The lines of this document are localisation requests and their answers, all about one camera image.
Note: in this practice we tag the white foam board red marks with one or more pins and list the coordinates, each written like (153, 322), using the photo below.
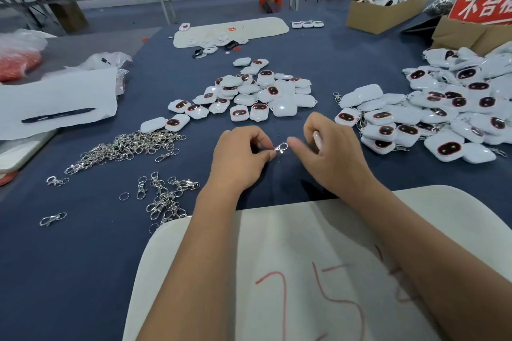
(336, 265)

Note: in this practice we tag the person's left hand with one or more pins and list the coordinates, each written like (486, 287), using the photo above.
(236, 162)

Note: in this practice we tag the white tag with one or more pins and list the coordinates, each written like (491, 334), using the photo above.
(318, 141)

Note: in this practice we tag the flat brown cardboard box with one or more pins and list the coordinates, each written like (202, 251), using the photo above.
(462, 35)

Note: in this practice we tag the red sign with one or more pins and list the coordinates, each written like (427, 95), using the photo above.
(486, 1)

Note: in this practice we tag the long white foam board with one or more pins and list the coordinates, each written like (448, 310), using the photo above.
(264, 27)

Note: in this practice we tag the person's left forearm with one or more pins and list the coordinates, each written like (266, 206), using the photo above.
(188, 273)

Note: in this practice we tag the small white plastic part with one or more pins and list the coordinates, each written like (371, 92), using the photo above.
(307, 23)
(297, 24)
(318, 23)

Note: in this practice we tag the orange bag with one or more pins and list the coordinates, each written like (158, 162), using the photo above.
(16, 63)

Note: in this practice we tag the white plastic bag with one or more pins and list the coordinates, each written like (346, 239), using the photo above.
(24, 37)

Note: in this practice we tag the person's right forearm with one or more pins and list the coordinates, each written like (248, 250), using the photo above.
(440, 265)

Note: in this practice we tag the white paper sheet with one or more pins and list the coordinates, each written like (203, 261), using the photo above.
(56, 97)

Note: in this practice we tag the person's right hand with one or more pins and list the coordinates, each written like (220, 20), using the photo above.
(340, 159)

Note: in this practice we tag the black pen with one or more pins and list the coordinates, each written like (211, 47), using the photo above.
(57, 115)

